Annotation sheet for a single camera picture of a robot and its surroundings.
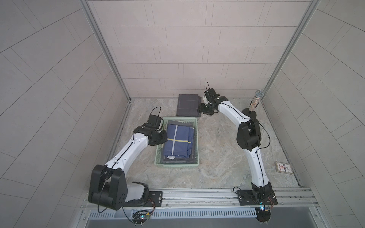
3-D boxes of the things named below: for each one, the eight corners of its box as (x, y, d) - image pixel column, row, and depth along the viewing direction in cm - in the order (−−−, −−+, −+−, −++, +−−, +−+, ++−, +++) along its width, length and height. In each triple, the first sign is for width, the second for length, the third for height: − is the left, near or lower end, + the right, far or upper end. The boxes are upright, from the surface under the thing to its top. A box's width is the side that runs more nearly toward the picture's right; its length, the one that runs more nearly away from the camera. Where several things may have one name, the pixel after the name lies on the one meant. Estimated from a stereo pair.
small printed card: (276, 172, 82) (277, 171, 80) (273, 162, 85) (275, 161, 84) (291, 174, 81) (293, 173, 79) (288, 164, 85) (290, 163, 83)
